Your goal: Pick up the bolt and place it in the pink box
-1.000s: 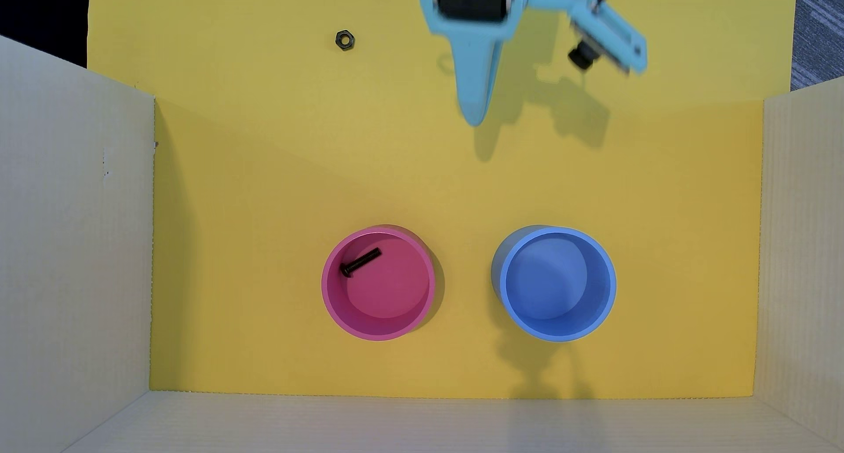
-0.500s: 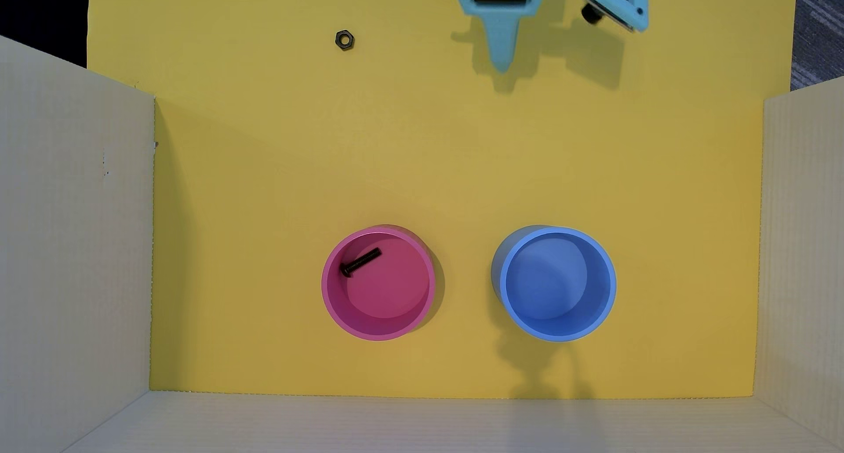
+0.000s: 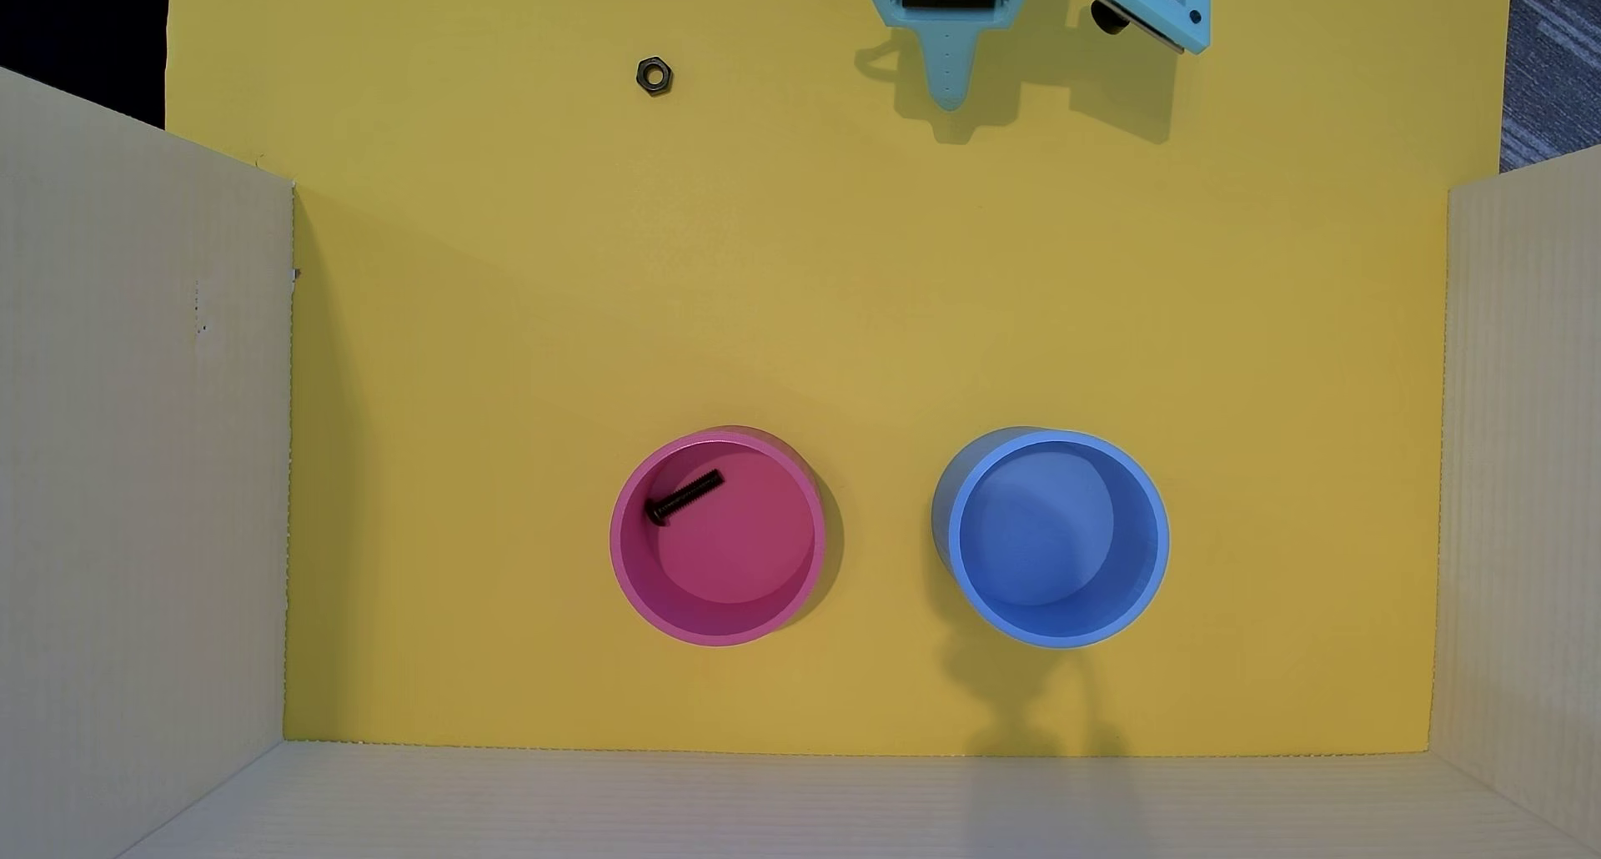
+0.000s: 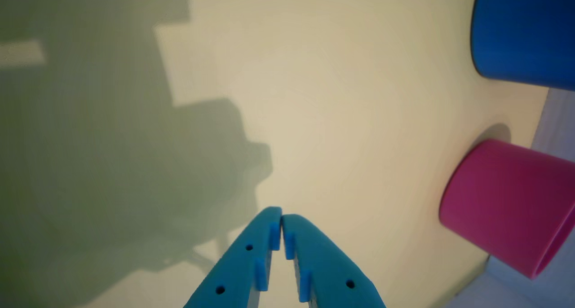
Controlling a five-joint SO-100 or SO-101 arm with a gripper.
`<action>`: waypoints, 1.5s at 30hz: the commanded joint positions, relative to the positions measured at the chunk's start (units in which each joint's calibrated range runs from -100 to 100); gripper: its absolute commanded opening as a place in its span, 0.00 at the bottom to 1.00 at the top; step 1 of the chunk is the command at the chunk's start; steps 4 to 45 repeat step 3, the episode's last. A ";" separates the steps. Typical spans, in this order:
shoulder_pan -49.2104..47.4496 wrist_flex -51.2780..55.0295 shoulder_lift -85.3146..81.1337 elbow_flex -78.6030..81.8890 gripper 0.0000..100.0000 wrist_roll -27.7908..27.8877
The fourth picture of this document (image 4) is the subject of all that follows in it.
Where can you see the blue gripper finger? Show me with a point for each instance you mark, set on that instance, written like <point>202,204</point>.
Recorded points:
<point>238,265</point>
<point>325,267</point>

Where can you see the pink round box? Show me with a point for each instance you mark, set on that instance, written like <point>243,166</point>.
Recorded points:
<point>510,204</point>

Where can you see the blue round box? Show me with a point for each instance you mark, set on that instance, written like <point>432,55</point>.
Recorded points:
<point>525,29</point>

